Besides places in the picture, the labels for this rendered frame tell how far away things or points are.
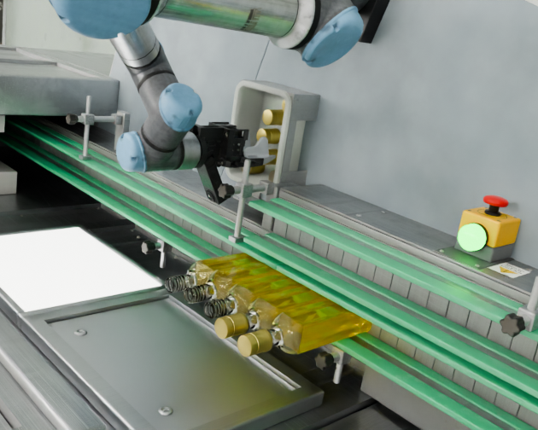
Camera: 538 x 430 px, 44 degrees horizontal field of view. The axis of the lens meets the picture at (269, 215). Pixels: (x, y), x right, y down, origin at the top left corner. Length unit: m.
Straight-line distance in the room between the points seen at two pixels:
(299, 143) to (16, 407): 0.74
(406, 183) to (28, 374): 0.75
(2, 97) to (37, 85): 0.10
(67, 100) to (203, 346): 0.98
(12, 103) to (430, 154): 1.16
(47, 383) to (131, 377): 0.13
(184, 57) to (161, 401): 0.99
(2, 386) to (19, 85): 0.98
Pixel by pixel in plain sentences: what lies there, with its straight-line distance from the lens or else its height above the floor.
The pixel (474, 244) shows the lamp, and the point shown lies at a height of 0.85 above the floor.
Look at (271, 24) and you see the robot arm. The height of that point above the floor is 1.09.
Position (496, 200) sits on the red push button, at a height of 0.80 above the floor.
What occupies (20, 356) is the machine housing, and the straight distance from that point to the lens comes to 1.23.
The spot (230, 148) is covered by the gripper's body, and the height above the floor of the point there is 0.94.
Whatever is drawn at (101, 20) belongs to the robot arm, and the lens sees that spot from 0.88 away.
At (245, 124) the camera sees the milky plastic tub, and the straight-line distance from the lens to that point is 1.51.
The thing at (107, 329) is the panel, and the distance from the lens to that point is 1.31.
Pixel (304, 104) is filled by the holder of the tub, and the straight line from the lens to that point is 1.40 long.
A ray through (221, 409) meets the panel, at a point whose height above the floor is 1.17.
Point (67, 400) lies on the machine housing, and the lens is 1.11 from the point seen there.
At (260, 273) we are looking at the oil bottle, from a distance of 1.22.
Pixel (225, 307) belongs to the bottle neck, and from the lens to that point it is 1.12.
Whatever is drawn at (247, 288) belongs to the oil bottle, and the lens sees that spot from 1.15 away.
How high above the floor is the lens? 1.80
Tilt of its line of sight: 42 degrees down
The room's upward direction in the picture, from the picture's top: 97 degrees counter-clockwise
